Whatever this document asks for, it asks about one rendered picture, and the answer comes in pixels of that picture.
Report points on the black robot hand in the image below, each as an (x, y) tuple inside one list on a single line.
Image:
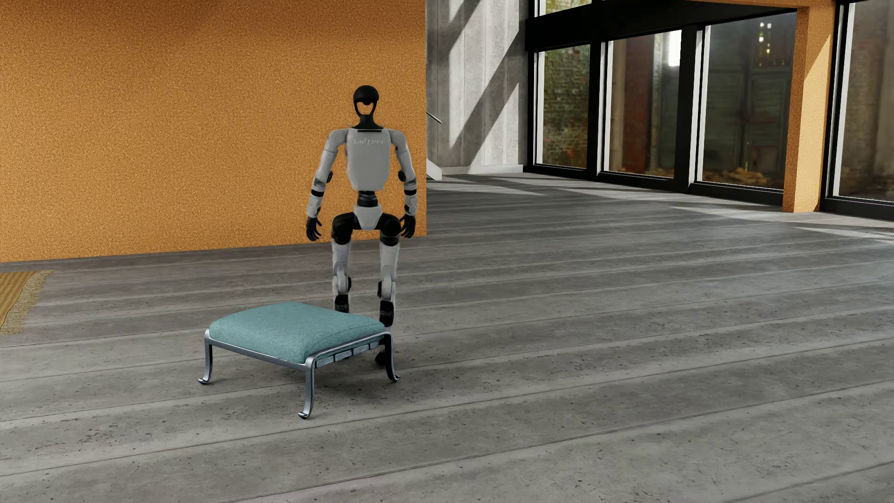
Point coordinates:
[(408, 225), (313, 228)]

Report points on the white right robot leg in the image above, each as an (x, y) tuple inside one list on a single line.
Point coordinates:
[(341, 262)]

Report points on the white robot leg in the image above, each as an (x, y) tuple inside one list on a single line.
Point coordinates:
[(388, 269), (341, 262)]

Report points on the white left robot leg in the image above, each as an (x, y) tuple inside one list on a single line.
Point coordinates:
[(388, 269)]

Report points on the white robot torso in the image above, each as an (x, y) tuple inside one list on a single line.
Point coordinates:
[(367, 162)]

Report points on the teal cushioned metal footstool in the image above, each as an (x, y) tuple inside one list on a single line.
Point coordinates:
[(293, 330)]

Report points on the metal stair handrail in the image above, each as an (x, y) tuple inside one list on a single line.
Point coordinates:
[(434, 117)]

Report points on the black robot head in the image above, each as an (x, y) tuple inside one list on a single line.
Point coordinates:
[(366, 96)]

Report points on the tan woven rug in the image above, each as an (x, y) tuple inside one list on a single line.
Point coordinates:
[(14, 297)]

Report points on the orange textured pillar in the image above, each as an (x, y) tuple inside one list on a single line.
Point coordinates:
[(808, 105)]

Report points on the black window frame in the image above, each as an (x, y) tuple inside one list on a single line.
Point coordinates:
[(686, 105)]

